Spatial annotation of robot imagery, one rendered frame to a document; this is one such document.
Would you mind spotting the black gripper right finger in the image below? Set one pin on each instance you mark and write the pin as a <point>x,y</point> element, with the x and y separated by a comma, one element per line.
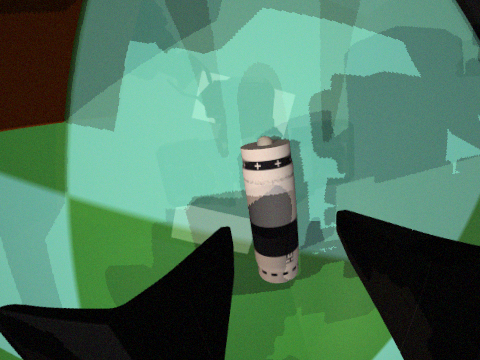
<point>426,288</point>

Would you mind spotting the grey cylindrical battery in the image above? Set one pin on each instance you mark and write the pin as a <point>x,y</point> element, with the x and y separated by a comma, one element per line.
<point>270,187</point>

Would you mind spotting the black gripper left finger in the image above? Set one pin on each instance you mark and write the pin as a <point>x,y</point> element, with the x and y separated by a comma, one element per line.
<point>183,316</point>

